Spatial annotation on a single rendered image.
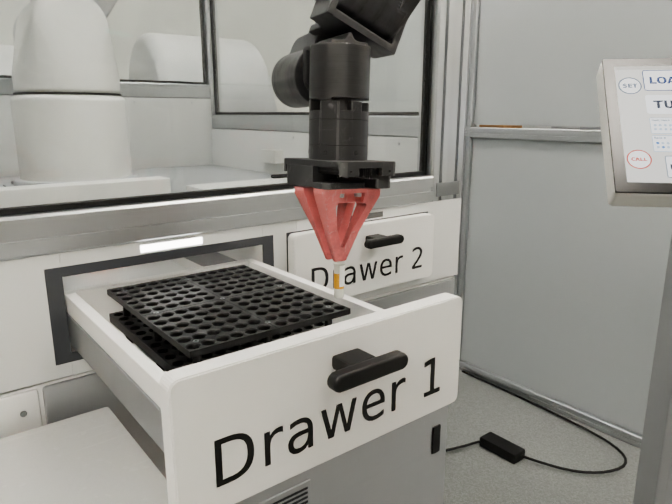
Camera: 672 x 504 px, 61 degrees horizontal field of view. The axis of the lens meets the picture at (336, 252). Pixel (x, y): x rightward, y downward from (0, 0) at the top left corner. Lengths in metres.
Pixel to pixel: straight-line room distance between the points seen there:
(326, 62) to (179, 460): 0.35
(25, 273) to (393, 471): 0.74
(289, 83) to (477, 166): 1.83
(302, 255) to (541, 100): 1.54
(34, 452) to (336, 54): 0.49
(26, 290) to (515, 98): 1.89
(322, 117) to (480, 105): 1.86
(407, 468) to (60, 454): 0.69
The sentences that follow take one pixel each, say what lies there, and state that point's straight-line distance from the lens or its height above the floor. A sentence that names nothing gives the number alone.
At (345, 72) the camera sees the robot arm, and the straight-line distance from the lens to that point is 0.53.
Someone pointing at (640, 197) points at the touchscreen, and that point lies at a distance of 1.13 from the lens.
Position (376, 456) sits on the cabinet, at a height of 0.50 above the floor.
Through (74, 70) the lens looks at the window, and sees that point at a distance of 0.71.
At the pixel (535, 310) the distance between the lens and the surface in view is 2.31.
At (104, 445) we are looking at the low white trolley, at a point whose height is 0.76.
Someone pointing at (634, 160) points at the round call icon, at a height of 1.01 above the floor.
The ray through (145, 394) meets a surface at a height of 0.87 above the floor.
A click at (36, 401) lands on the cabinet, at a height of 0.78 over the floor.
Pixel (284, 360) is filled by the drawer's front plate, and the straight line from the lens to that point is 0.43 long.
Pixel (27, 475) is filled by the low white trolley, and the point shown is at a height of 0.76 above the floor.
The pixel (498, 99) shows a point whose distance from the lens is 2.32.
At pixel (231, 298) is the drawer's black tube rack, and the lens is 0.63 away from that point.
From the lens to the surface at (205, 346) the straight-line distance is 0.51.
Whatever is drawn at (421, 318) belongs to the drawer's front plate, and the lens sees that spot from 0.51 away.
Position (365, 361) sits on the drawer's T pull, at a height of 0.91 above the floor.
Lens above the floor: 1.10
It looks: 14 degrees down
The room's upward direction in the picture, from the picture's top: straight up
